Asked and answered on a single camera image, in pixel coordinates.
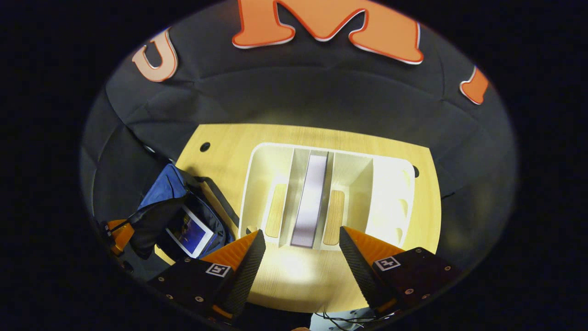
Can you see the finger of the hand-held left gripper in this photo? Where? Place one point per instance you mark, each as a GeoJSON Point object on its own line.
{"type": "Point", "coordinates": [120, 232]}

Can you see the blue cover book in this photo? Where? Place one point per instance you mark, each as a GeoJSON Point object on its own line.
{"type": "Point", "coordinates": [190, 232]}

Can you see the white portrait cover book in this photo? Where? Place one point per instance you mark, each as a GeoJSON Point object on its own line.
{"type": "Point", "coordinates": [312, 202]}

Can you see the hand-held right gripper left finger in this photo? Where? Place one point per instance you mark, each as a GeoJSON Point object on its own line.
{"type": "Point", "coordinates": [248, 271]}

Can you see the white bookshelf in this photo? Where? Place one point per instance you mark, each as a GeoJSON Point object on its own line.
{"type": "Point", "coordinates": [386, 197]}

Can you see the blue schoolbag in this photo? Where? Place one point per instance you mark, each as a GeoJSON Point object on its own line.
{"type": "Point", "coordinates": [165, 188]}

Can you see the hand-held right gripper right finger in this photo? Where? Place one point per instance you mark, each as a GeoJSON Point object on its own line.
{"type": "Point", "coordinates": [358, 271]}

